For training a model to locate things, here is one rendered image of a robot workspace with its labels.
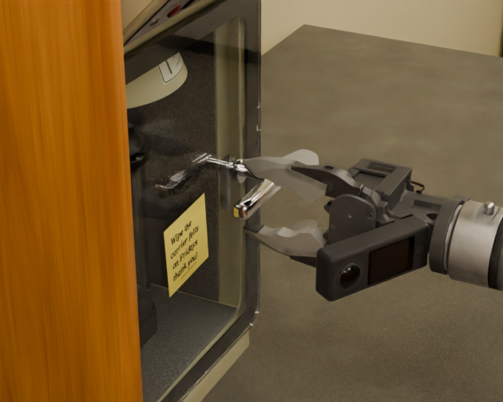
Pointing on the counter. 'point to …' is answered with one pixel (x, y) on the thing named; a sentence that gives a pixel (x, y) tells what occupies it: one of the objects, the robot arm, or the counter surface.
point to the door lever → (255, 197)
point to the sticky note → (186, 245)
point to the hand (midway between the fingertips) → (251, 201)
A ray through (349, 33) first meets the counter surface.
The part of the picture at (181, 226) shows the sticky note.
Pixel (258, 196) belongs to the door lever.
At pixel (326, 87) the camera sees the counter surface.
